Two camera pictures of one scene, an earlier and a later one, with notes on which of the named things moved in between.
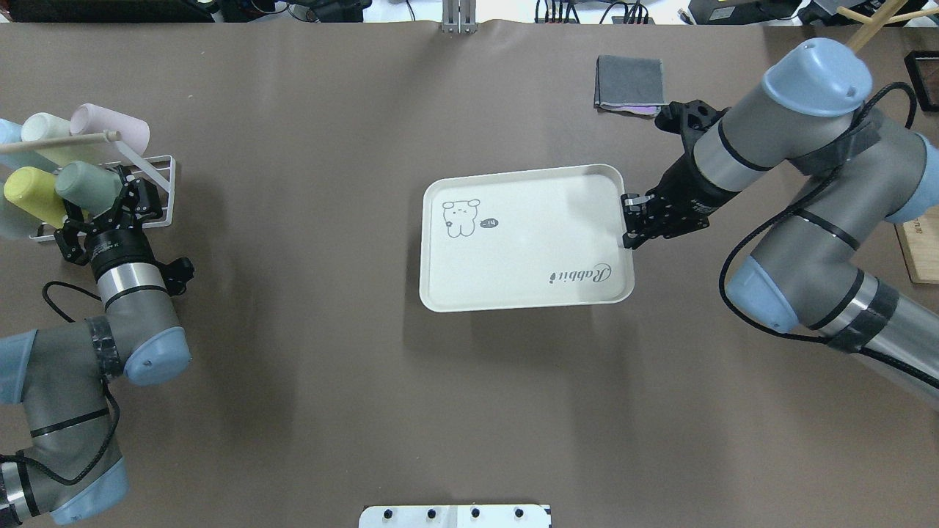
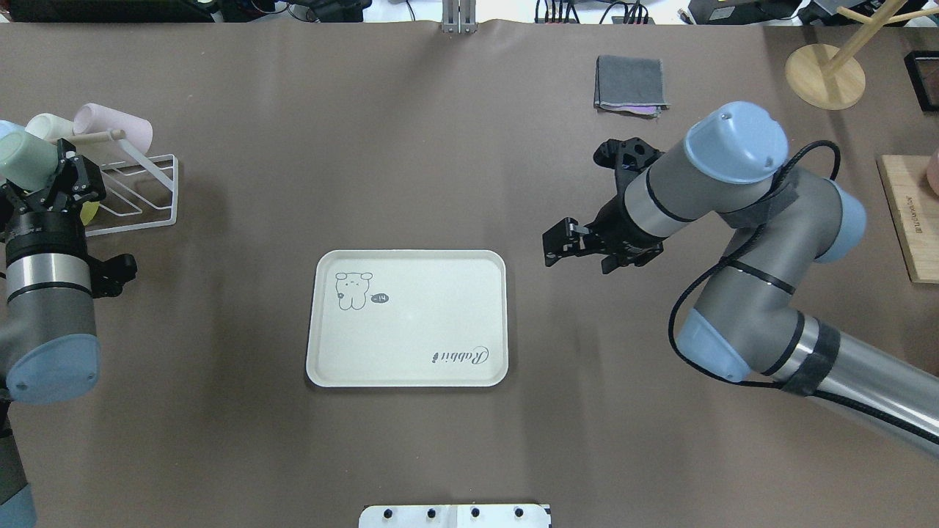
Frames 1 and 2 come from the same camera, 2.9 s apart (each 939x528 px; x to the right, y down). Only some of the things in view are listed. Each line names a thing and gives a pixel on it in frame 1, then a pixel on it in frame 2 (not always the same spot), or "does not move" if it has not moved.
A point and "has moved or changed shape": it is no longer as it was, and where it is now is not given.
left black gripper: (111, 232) to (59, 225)
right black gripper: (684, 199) to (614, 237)
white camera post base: (456, 516) does not move
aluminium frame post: (459, 17) does not move
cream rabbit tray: (528, 240) to (408, 318)
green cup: (89, 187) has moved or changed shape
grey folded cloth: (630, 85) does not move
